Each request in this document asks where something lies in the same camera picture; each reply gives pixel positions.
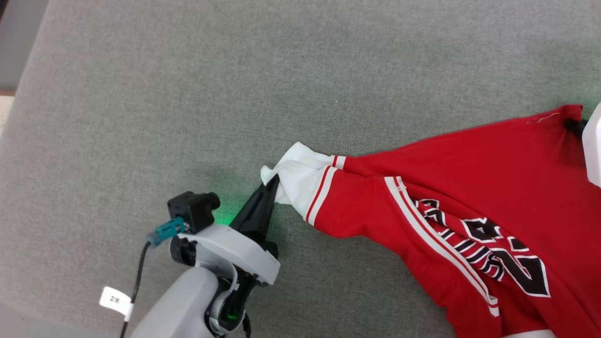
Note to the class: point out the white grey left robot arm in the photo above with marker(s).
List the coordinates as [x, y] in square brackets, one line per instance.
[178, 305]

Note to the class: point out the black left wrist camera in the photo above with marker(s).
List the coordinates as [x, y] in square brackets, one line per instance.
[192, 209]

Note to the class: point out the red and white jersey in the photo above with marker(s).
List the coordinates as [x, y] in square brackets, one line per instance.
[469, 202]

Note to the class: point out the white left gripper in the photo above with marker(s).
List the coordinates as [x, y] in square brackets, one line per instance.
[235, 249]

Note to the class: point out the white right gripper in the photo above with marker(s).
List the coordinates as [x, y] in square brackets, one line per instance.
[594, 150]

